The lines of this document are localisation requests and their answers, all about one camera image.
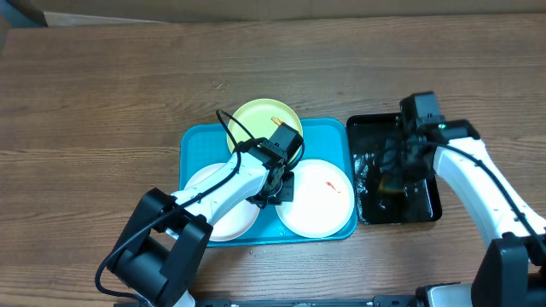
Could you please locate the green yellow scrubbing sponge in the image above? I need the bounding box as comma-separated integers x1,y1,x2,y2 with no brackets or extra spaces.
378,174,405,194

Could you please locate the light green round plate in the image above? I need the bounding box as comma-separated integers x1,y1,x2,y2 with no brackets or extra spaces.
228,98,304,164

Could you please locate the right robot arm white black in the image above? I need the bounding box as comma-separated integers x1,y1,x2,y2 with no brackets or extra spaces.
377,119,545,306

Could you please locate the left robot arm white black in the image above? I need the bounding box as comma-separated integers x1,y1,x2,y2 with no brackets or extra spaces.
95,136,304,306

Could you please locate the teal plastic serving tray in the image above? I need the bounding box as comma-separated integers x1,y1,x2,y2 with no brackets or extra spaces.
178,118,352,247

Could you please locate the black rectangular wash tray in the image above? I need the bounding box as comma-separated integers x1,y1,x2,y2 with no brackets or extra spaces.
346,113,442,224

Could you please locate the white plate with ketchup left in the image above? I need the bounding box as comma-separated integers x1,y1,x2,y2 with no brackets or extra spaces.
185,163,259,242

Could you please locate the cardboard sheet at back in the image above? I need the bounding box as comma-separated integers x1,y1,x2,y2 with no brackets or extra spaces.
9,0,545,24

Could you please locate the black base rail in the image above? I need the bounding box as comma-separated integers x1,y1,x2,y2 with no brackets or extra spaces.
195,282,473,307

